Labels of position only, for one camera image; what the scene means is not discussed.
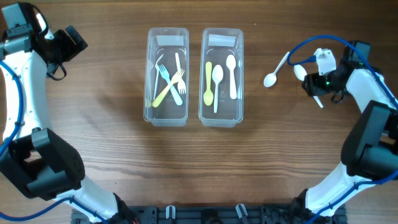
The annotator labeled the white spoon long handle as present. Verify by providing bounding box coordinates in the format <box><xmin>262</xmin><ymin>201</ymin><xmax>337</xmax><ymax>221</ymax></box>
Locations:
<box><xmin>294</xmin><ymin>65</ymin><xmax>323</xmax><ymax>108</ymax></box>

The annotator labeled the white spoon thin handle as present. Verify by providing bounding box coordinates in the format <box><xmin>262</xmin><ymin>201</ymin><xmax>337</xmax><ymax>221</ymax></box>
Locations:
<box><xmin>263</xmin><ymin>52</ymin><xmax>290</xmax><ymax>88</ymax></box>

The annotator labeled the yellow plastic spoon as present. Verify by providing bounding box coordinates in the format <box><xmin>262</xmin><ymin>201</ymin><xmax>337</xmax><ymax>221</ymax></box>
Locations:
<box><xmin>203</xmin><ymin>62</ymin><xmax>214</xmax><ymax>106</ymax></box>

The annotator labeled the clear plastic container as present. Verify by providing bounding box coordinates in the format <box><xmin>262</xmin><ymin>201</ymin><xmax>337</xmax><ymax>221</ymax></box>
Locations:
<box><xmin>198</xmin><ymin>28</ymin><xmax>244</xmax><ymax>128</ymax></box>
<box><xmin>143</xmin><ymin>27</ymin><xmax>190</xmax><ymax>126</ymax></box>

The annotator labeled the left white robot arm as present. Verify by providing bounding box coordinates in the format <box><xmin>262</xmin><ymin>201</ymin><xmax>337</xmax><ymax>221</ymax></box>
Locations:
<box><xmin>1</xmin><ymin>2</ymin><xmax>137</xmax><ymax>223</ymax></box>

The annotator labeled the light blue plastic fork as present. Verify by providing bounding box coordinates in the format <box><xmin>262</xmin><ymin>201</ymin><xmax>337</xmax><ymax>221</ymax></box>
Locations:
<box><xmin>158</xmin><ymin>65</ymin><xmax>183</xmax><ymax>106</ymax></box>

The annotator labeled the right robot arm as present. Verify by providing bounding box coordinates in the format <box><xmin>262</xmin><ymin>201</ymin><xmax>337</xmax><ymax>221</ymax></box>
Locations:
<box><xmin>279</xmin><ymin>38</ymin><xmax>397</xmax><ymax>223</ymax></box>

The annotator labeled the yellow plastic fork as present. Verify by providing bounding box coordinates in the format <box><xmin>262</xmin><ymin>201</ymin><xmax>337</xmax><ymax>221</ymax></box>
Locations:
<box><xmin>152</xmin><ymin>70</ymin><xmax>185</xmax><ymax>108</ymax></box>

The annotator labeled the right blue cable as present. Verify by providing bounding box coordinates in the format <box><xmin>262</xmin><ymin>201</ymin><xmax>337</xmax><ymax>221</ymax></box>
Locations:
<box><xmin>286</xmin><ymin>34</ymin><xmax>398</xmax><ymax>224</ymax></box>

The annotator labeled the left blue cable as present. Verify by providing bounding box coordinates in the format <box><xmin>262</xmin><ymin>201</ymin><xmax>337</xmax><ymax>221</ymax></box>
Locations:
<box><xmin>0</xmin><ymin>58</ymin><xmax>108</xmax><ymax>224</ymax></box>

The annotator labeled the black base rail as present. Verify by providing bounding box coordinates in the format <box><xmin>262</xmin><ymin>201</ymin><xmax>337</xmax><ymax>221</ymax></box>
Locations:
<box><xmin>70</xmin><ymin>203</ymin><xmax>346</xmax><ymax>224</ymax></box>

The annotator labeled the small white plastic fork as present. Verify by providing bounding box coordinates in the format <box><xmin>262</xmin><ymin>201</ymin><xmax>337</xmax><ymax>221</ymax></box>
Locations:
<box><xmin>174</xmin><ymin>52</ymin><xmax>187</xmax><ymax>95</ymax></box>

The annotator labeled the cream white spoon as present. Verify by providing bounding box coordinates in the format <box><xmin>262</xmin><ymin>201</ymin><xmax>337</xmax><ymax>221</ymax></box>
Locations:
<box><xmin>212</xmin><ymin>65</ymin><xmax>223</xmax><ymax>113</ymax></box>

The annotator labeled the left clear plastic container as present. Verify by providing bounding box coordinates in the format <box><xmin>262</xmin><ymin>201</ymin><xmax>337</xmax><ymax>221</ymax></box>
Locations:
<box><xmin>143</xmin><ymin>27</ymin><xmax>190</xmax><ymax>126</ymax></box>

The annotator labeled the blue cable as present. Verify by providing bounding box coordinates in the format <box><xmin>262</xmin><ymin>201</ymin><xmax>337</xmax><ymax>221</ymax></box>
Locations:
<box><xmin>286</xmin><ymin>34</ymin><xmax>398</xmax><ymax>224</ymax></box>
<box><xmin>0</xmin><ymin>58</ymin><xmax>108</xmax><ymax>224</ymax></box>

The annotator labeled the white plastic spoon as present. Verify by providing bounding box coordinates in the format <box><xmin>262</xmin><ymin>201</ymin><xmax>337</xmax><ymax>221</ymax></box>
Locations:
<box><xmin>226</xmin><ymin>55</ymin><xmax>237</xmax><ymax>100</ymax></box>

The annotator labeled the right clear plastic container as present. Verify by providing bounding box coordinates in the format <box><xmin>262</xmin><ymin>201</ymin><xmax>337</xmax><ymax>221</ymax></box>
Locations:
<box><xmin>198</xmin><ymin>28</ymin><xmax>244</xmax><ymax>128</ymax></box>

